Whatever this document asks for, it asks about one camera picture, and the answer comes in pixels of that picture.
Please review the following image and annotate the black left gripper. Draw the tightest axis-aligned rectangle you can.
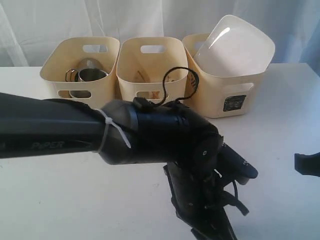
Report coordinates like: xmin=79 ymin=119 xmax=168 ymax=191
xmin=163 ymin=163 xmax=237 ymax=240

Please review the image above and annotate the wooden chopstick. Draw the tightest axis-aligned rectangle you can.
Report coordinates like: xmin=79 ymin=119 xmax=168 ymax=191
xmin=134 ymin=71 xmax=160 ymax=99

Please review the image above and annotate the white square plate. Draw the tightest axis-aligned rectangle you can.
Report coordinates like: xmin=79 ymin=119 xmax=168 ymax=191
xmin=193 ymin=14 xmax=276 ymax=78

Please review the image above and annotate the steel mug wire handle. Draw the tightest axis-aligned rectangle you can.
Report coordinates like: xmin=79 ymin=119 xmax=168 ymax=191
xmin=65 ymin=67 xmax=109 ymax=99

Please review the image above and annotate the steel tumbler cup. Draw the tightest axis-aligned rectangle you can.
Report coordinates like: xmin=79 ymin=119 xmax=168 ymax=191
xmin=76 ymin=57 xmax=103 ymax=70

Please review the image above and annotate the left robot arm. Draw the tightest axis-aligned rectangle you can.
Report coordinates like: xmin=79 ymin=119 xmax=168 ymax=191
xmin=0 ymin=93 xmax=239 ymax=240

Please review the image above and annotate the cream bin square mark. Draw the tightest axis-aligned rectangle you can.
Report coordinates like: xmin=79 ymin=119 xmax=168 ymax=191
xmin=182 ymin=33 xmax=265 ymax=118

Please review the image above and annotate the cream bin triangle mark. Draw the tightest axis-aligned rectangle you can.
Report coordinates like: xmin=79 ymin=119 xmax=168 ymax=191
xmin=116 ymin=37 xmax=188 ymax=104

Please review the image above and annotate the cream bin circle mark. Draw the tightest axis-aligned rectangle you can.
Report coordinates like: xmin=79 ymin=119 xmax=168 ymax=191
xmin=39 ymin=36 xmax=120 ymax=109

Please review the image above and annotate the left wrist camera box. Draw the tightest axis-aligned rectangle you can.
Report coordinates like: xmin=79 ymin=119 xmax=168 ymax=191
xmin=216 ymin=143 xmax=258 ymax=186

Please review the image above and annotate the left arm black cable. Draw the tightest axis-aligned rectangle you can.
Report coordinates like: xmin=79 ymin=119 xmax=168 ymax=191
xmin=132 ymin=66 xmax=201 ymax=111

